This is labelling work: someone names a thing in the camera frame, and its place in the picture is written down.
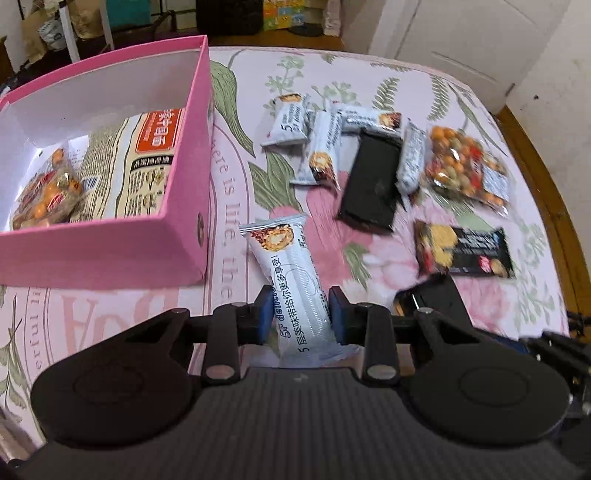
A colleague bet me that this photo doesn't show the teal bag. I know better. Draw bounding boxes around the teal bag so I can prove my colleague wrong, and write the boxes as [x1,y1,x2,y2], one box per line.
[106,0,151,28]

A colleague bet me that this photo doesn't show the white snack bar top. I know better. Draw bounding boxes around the white snack bar top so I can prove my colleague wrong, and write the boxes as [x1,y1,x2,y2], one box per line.
[331,102,402,137]

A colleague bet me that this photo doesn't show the white snack bar wrapper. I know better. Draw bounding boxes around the white snack bar wrapper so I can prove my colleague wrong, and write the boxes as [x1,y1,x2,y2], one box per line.
[239,214,359,368]

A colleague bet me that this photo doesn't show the floral bed sheet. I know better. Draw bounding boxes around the floral bed sheet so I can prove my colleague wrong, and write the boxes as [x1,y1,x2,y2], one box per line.
[1,48,567,437]

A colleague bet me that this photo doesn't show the black snack packet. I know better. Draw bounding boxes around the black snack packet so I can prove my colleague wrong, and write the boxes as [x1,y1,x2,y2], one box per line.
[338,132,403,234]

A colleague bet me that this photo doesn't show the clear bag mixed nuts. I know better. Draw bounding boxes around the clear bag mixed nuts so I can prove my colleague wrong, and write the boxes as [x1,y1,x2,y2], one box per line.
[424,125,511,215]

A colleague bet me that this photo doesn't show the white door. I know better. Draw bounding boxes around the white door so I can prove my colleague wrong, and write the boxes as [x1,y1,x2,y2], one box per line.
[369,1,575,113]

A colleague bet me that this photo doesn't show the black suitcase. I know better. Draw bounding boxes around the black suitcase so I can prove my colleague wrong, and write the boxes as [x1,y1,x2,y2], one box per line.
[195,0,263,37]

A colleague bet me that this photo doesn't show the black orange snack bar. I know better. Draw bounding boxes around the black orange snack bar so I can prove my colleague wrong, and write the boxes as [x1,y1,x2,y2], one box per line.
[414,221,515,278]

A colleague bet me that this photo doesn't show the folding side table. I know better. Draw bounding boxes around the folding side table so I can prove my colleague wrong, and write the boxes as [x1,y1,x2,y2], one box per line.
[57,0,115,63]

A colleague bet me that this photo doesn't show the colourful cardboard box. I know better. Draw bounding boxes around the colourful cardboard box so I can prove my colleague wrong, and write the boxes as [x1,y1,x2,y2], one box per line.
[263,0,305,31]

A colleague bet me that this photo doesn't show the pink cardboard box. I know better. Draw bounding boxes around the pink cardboard box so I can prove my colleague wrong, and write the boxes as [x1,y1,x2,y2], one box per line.
[1,36,214,290]

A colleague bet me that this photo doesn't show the clear bag of nuts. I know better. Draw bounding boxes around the clear bag of nuts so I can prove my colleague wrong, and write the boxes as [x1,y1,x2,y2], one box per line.
[10,146,84,231]

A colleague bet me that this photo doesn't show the large white orange snack bag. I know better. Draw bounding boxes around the large white orange snack bag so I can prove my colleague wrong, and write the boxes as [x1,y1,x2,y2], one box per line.
[69,108,185,223]

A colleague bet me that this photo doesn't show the white snack bar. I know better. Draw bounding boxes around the white snack bar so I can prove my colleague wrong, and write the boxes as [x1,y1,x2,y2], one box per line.
[290,111,342,191]
[396,121,427,196]
[262,93,308,147]
[331,102,402,137]

